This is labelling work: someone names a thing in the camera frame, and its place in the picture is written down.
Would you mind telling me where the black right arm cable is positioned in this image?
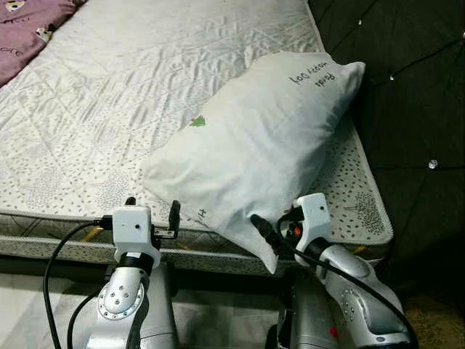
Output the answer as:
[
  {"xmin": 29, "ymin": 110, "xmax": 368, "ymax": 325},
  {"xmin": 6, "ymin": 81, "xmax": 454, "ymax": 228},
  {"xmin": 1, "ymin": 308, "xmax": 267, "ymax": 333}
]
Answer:
[{"xmin": 280, "ymin": 238, "xmax": 420, "ymax": 344}]

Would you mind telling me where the white pillow with green print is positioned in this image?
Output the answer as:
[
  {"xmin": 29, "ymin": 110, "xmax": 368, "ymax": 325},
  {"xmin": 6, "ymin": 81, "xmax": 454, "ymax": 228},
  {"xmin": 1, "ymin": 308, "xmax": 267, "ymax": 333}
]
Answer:
[{"xmin": 140, "ymin": 52, "xmax": 367, "ymax": 274}]

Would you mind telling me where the silver right robot leg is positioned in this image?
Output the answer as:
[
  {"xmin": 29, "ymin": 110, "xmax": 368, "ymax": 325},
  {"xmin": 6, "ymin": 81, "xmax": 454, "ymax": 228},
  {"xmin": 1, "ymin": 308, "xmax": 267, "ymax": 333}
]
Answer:
[{"xmin": 265, "ymin": 273, "xmax": 344, "ymax": 349}]

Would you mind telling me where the dark bed frame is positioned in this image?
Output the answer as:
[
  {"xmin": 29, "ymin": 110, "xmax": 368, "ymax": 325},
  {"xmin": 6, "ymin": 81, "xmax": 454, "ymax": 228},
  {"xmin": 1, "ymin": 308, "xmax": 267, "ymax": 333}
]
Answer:
[{"xmin": 0, "ymin": 251, "xmax": 408, "ymax": 297}]

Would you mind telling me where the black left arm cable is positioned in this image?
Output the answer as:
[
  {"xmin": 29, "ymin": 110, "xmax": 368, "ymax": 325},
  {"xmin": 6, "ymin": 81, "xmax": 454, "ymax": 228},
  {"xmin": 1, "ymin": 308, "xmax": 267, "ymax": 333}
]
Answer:
[{"xmin": 44, "ymin": 217, "xmax": 116, "ymax": 349}]

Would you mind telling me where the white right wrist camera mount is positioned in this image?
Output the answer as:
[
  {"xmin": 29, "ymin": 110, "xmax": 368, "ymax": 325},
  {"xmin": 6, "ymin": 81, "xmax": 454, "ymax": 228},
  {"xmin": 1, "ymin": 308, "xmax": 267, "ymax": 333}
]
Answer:
[{"xmin": 294, "ymin": 193, "xmax": 333, "ymax": 248}]

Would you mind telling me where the silver left robot leg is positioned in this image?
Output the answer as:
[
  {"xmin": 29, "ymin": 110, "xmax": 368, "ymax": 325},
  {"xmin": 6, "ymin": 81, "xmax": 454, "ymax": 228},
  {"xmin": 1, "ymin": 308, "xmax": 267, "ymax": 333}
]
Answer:
[{"xmin": 137, "ymin": 260, "xmax": 180, "ymax": 349}]

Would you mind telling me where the dark tufted headboard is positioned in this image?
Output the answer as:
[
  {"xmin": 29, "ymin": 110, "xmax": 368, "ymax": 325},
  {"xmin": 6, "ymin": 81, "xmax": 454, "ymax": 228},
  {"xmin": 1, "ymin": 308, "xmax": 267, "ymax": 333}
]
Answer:
[{"xmin": 308, "ymin": 0, "xmax": 465, "ymax": 293}]

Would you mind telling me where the quilted beige mattress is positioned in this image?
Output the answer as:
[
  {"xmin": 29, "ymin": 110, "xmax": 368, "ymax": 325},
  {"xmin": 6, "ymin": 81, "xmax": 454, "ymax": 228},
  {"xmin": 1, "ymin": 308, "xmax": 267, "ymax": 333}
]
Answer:
[{"xmin": 0, "ymin": 0, "xmax": 395, "ymax": 278}]

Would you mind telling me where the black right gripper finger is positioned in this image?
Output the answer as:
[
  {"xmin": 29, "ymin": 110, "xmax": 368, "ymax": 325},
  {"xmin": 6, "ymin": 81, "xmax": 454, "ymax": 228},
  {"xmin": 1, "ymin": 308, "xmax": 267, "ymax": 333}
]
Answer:
[{"xmin": 251, "ymin": 214, "xmax": 281, "ymax": 252}]

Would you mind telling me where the purple cartoon print blanket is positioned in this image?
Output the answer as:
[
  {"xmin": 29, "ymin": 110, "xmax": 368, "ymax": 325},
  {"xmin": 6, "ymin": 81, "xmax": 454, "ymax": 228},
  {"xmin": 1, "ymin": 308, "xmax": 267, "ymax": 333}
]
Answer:
[{"xmin": 0, "ymin": 0, "xmax": 82, "ymax": 89}]

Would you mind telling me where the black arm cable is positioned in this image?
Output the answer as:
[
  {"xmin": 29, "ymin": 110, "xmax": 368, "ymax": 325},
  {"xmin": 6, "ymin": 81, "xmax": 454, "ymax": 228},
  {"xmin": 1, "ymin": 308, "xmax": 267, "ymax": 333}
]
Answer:
[
  {"xmin": 44, "ymin": 217, "xmax": 116, "ymax": 349},
  {"xmin": 280, "ymin": 238, "xmax": 420, "ymax": 344}
]

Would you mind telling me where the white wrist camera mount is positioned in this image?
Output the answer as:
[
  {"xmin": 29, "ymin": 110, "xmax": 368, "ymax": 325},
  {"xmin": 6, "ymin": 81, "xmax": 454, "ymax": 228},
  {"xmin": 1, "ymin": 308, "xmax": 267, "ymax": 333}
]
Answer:
[
  {"xmin": 113, "ymin": 206, "xmax": 155, "ymax": 255},
  {"xmin": 294, "ymin": 193, "xmax": 333, "ymax": 248}
]

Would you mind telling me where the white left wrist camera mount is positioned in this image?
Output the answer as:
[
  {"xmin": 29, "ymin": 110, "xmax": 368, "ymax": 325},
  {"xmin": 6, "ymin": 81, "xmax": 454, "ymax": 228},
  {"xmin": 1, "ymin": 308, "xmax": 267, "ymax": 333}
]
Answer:
[{"xmin": 113, "ymin": 206, "xmax": 155, "ymax": 255}]

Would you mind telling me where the silver robot leg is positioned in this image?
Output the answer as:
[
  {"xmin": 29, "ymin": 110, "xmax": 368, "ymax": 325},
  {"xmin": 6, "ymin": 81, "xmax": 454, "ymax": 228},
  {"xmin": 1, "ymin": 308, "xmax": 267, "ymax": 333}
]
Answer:
[
  {"xmin": 137, "ymin": 260, "xmax": 180, "ymax": 349},
  {"xmin": 265, "ymin": 273, "xmax": 344, "ymax": 349}
]

